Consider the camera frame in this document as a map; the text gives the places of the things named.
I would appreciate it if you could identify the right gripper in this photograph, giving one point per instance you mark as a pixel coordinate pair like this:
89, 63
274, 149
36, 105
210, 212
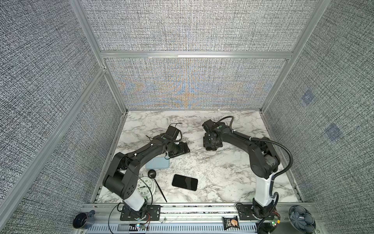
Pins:
206, 144

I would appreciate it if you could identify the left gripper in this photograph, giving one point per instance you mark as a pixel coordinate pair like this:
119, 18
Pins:
183, 149

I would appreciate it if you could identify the light blue phone case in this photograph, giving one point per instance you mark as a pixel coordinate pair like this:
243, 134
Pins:
157, 163

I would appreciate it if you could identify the black phone front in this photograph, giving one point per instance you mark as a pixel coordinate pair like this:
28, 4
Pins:
185, 182

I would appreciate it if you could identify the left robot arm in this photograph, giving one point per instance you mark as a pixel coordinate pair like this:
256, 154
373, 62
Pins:
122, 175

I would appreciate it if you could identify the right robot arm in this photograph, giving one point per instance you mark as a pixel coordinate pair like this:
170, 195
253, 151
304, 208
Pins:
263, 158

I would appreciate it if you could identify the black ladle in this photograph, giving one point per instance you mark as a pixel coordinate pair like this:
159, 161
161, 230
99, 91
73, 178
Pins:
152, 174

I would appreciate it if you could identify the white alarm clock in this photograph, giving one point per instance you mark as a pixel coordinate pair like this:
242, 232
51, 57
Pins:
146, 187

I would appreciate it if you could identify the snack packet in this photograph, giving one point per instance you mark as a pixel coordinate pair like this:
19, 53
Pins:
230, 222

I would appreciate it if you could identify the dark blue mug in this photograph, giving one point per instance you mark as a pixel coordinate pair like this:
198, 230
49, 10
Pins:
84, 220

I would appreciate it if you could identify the bowl of dark capsules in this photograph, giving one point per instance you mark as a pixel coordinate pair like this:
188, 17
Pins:
302, 220

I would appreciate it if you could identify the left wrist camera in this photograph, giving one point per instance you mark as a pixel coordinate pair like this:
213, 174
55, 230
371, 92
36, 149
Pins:
172, 133

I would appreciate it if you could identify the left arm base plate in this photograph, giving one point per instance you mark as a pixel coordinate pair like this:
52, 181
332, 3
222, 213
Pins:
152, 214

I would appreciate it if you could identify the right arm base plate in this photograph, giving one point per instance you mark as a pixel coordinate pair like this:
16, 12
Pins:
245, 211

